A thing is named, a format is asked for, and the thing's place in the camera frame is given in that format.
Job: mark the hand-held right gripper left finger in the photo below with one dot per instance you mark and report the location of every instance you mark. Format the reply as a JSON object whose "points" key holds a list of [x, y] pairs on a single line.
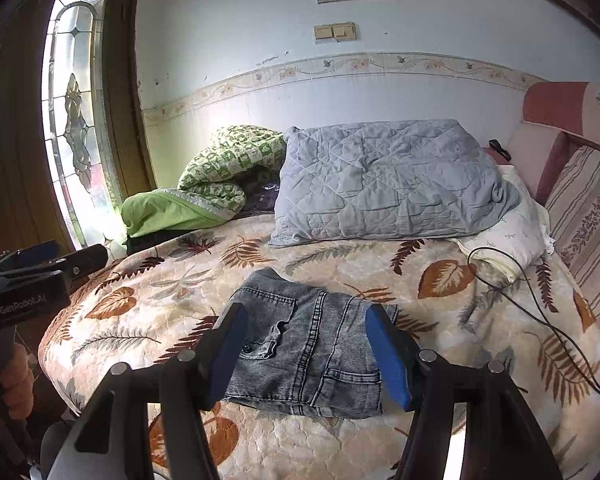
{"points": [[225, 355]]}

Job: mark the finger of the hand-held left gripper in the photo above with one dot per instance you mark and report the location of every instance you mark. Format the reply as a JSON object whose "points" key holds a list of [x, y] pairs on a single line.
{"points": [[30, 255], [87, 259]]}

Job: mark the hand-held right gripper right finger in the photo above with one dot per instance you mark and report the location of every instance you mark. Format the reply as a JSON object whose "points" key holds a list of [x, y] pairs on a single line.
{"points": [[390, 355]]}

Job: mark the grey denim pants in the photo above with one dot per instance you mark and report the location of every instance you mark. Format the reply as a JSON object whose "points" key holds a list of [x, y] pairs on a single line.
{"points": [[310, 340]]}

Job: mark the person's left hand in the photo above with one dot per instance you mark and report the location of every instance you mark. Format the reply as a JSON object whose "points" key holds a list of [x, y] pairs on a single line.
{"points": [[17, 385]]}

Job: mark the leaf print bed blanket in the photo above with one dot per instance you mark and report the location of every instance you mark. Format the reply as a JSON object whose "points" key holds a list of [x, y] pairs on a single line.
{"points": [[430, 280]]}

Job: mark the brown wooden door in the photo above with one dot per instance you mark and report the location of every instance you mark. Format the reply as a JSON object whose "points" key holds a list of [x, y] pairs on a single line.
{"points": [[17, 110]]}

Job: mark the stained glass window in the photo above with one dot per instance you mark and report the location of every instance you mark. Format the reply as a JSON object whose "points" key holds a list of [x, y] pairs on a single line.
{"points": [[75, 110]]}

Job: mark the green patterned quilt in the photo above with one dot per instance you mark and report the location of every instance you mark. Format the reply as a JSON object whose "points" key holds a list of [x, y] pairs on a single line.
{"points": [[215, 170]]}

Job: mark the dark cloth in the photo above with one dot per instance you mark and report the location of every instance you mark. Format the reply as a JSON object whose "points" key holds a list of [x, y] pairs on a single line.
{"points": [[257, 192]]}

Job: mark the cream floral pillow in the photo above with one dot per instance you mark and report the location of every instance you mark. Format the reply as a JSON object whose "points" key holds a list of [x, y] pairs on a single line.
{"points": [[515, 240]]}

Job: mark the grey quilted pillow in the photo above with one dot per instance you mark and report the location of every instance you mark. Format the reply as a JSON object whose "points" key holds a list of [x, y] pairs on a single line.
{"points": [[390, 180]]}

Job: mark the small white cloth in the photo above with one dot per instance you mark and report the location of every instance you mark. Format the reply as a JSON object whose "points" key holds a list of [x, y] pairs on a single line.
{"points": [[550, 244]]}

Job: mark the small black object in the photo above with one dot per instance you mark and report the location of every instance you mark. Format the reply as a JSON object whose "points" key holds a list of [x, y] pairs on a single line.
{"points": [[499, 149]]}

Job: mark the striped floral sofa cushion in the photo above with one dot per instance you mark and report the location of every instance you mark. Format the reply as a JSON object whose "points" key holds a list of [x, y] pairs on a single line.
{"points": [[590, 210]]}

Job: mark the pink padded headboard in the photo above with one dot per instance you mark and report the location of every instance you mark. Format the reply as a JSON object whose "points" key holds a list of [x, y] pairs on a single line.
{"points": [[550, 105]]}

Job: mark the large dark framed picture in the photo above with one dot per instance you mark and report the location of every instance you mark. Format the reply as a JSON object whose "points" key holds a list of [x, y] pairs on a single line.
{"points": [[570, 5]]}

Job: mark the beige wall light switch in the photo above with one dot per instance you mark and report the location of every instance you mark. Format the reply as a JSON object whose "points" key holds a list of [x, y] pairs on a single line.
{"points": [[335, 32]]}

